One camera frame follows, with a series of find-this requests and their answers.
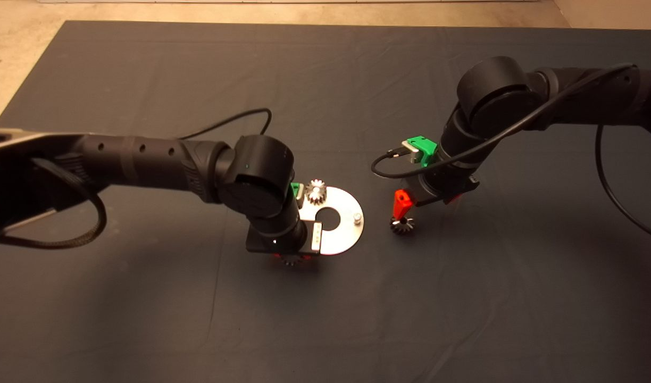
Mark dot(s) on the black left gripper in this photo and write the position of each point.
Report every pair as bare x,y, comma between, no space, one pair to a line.
316,239

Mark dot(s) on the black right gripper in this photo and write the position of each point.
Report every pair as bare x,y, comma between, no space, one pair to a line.
437,186

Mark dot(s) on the small steel planetary gear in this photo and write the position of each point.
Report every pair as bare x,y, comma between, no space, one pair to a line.
316,198
292,260

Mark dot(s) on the dark bevel gear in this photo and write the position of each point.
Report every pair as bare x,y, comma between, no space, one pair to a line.
405,229

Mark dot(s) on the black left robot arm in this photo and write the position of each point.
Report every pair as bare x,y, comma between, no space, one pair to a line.
144,159

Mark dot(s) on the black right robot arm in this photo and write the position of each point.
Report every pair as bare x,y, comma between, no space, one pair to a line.
495,90

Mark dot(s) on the round metal carrier plate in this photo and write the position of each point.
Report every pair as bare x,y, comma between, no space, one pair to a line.
347,234

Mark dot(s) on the dark grey table cloth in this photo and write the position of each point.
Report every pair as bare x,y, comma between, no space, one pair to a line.
144,330

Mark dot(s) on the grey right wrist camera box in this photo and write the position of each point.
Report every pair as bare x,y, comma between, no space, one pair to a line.
410,153

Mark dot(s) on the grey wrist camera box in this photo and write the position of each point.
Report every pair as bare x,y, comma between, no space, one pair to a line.
300,194
410,153

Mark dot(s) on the green right camera mount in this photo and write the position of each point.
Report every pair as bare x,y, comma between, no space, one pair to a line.
426,146

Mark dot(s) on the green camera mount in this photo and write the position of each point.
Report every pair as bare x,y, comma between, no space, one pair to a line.
294,188
426,146

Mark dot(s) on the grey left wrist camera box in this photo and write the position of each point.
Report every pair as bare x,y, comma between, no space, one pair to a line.
300,194

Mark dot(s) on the green left camera mount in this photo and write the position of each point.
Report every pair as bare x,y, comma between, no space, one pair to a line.
294,188

